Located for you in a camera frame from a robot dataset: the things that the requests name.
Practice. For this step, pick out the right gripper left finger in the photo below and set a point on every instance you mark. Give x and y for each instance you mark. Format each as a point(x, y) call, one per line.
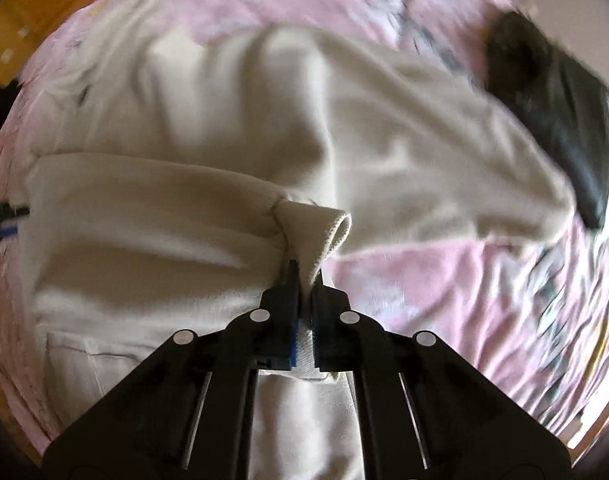
point(186, 411)

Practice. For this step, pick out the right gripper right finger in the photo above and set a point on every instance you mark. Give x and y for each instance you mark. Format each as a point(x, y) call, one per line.
point(424, 411)

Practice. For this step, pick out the cream white sweatshirt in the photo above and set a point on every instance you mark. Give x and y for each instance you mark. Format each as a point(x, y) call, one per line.
point(176, 182)

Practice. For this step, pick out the folded black garment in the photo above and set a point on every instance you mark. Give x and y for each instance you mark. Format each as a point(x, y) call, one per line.
point(562, 103)

